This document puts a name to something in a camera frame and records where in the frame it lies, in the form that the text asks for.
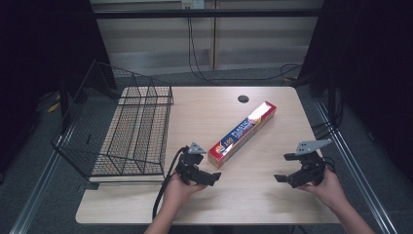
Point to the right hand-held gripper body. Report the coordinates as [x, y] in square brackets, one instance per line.
[311, 167]

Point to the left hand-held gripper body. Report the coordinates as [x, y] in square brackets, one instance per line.
[186, 167]

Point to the person's left hand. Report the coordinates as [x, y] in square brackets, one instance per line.
[178, 193]

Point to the person's right hand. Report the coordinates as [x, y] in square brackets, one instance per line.
[331, 191]

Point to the red blue plastic wrap box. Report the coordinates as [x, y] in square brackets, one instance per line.
[242, 133]

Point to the dark curtain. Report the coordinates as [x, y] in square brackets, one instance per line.
[39, 65]
[373, 65]

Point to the black horizontal metal bar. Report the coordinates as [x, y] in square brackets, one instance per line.
[207, 13]

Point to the aluminium frame rail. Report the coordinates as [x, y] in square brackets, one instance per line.
[35, 198]
[357, 175]

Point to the white wall power outlet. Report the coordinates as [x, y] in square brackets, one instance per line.
[192, 4]

